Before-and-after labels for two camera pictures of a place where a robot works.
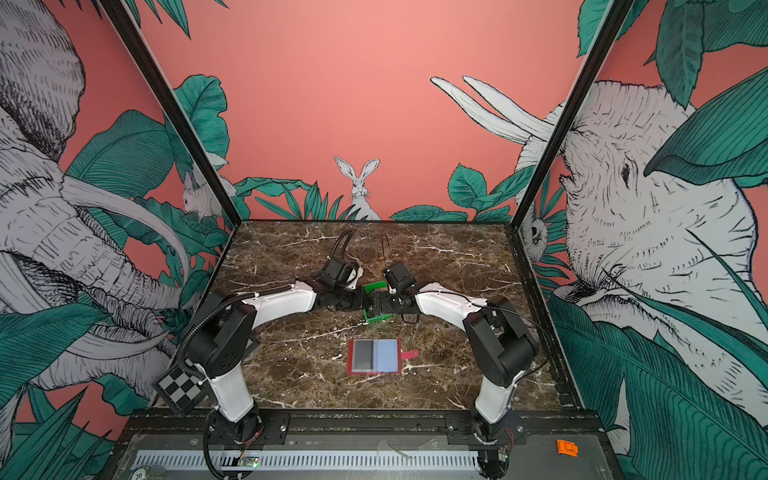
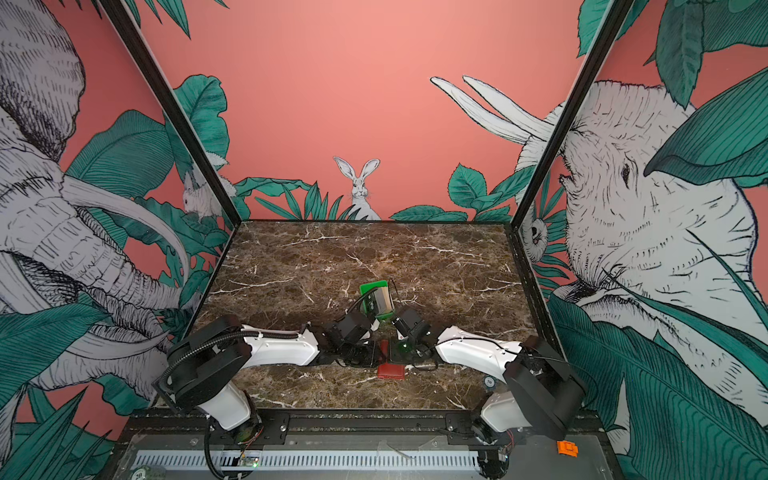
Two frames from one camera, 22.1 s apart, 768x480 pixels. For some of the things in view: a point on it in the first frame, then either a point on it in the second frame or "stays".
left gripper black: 359,302 → 373,356
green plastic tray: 373,301 stays
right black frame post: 615,19 stays
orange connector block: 567,448 stays
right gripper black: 387,305 → 395,352
